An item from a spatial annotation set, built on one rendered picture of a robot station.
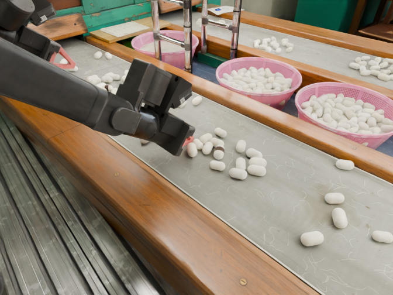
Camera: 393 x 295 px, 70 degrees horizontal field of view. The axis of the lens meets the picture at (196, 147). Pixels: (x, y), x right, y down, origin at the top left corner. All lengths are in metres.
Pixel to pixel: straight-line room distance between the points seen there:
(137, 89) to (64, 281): 0.35
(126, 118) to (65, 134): 0.30
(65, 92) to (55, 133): 0.35
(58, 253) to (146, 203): 0.20
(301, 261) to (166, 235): 0.21
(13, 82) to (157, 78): 0.22
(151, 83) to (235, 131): 0.30
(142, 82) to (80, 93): 0.12
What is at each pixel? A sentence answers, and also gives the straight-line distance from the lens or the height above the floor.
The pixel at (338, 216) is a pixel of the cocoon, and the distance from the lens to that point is 0.55.
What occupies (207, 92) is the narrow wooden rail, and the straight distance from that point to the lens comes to 0.83.
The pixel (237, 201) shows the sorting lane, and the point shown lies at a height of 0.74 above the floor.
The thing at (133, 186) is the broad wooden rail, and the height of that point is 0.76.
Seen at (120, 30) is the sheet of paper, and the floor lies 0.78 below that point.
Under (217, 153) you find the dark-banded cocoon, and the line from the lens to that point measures 0.61.
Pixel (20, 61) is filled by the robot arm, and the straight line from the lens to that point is 0.35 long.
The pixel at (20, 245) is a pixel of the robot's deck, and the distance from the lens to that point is 0.66.
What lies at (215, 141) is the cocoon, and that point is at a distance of 0.64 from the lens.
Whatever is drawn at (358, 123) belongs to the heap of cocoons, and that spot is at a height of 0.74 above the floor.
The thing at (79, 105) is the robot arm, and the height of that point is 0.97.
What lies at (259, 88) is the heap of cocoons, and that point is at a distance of 0.91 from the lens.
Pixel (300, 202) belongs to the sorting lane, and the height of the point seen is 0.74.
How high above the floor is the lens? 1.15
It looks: 39 degrees down
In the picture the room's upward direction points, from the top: straight up
